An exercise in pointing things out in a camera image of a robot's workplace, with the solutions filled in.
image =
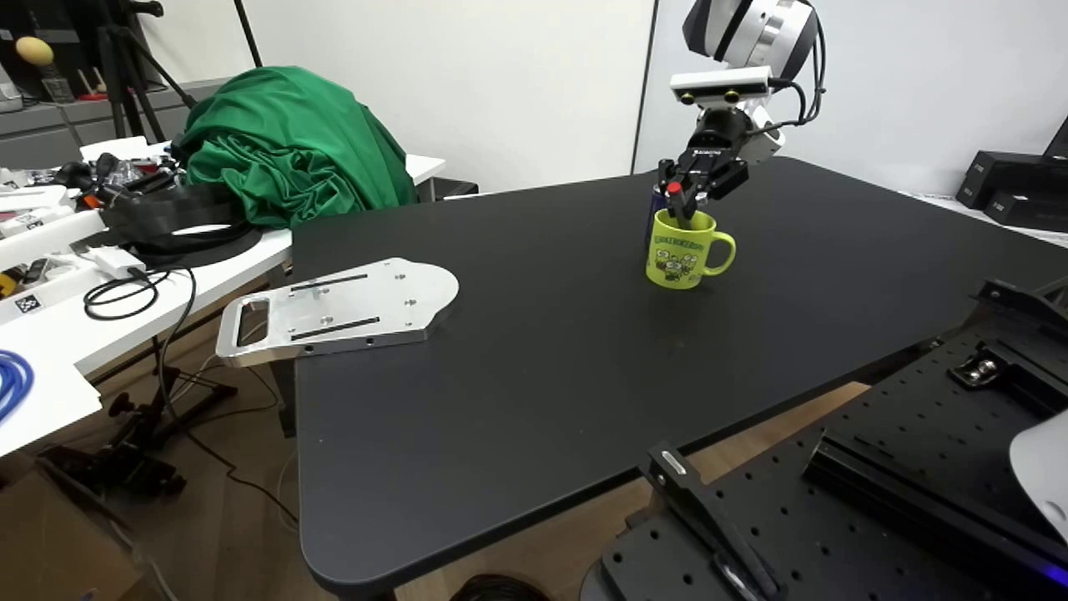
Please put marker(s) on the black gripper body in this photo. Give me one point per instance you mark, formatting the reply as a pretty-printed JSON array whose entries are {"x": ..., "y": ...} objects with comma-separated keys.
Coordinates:
[{"x": 724, "y": 140}]

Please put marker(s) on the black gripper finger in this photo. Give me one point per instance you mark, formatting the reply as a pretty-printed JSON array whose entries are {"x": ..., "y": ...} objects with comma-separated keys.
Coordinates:
[
  {"x": 697, "y": 198},
  {"x": 666, "y": 184}
]

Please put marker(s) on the yellow-green mug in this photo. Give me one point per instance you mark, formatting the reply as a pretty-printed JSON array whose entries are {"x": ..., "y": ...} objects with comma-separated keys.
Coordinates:
[{"x": 676, "y": 256}]

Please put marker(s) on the black box device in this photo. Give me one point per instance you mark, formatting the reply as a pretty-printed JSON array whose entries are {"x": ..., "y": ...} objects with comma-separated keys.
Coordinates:
[{"x": 1012, "y": 187}]

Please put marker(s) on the black clamp lever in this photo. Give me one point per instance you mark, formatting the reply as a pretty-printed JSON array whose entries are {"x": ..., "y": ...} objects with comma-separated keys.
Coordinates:
[{"x": 701, "y": 512}]

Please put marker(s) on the silver metal mounting plate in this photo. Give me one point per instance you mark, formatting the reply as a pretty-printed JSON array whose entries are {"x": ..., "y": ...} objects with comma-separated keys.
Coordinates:
[{"x": 334, "y": 306}]

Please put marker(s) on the black optical breadboard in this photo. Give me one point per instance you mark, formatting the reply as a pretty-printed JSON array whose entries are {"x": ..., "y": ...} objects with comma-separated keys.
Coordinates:
[{"x": 890, "y": 501}]

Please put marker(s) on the green cloth pile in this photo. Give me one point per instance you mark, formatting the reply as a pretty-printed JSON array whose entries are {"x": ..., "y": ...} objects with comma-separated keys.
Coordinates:
[{"x": 289, "y": 145}]

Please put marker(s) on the black bag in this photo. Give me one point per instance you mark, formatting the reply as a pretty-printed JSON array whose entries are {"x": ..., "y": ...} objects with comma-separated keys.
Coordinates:
[{"x": 169, "y": 219}]

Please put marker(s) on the black tripod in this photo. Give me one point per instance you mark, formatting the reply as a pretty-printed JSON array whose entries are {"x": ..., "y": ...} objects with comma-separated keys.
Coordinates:
[{"x": 126, "y": 69}]

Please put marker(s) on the black table leg base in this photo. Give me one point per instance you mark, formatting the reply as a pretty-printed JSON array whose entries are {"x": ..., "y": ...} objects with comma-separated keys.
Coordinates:
[{"x": 122, "y": 453}]

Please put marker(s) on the white side table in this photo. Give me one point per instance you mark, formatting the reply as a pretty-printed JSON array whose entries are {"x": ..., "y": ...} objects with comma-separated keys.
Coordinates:
[{"x": 54, "y": 335}]

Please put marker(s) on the yellow ball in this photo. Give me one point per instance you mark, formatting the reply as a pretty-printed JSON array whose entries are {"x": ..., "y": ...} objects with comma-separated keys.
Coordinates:
[{"x": 35, "y": 47}]

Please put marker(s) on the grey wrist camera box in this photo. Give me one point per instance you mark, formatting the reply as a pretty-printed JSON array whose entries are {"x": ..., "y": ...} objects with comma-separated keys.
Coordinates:
[{"x": 723, "y": 84}]

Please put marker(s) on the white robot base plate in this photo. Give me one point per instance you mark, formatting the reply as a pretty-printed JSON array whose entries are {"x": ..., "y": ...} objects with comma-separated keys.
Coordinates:
[{"x": 1049, "y": 470}]

